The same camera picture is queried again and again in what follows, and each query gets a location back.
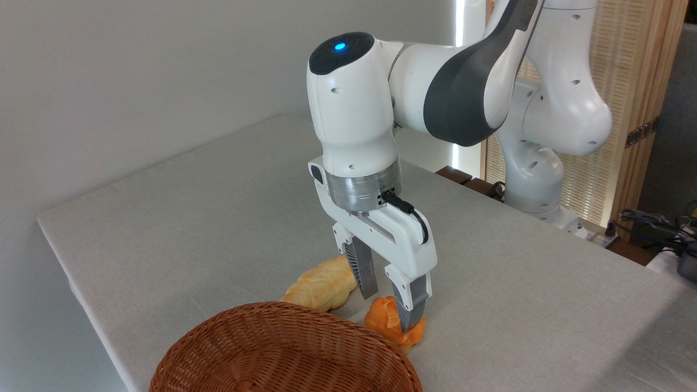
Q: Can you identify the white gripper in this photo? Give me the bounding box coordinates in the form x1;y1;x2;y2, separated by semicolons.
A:
308;156;438;334

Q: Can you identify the round orange bread bun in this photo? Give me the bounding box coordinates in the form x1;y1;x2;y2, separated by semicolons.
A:
364;296;428;356

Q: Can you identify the long pale bread loaf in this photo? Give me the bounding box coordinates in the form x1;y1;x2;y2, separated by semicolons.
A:
280;255;360;313

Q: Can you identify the brown wicker basket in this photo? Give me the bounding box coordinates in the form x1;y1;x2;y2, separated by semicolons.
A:
149;301;424;392

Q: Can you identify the dark brown wooden block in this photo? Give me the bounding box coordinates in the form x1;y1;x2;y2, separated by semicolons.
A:
463;177;505;201
435;166;473;186

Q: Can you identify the grey tablecloth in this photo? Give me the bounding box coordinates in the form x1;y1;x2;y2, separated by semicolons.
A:
37;113;697;392

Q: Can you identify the metal screen hinge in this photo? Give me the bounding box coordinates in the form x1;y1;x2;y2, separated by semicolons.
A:
625;116;661;149

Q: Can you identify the dark grey round container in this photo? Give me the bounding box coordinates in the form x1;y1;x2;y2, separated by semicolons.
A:
677;253;697;283

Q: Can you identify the wooden slatted screen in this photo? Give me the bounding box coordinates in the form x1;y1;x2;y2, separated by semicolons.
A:
482;0;690;241

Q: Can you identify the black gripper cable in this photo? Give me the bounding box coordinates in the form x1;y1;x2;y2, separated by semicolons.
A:
381;189;430;246

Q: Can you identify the black cable bundle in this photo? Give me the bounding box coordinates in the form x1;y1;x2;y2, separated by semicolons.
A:
619;208;697;258

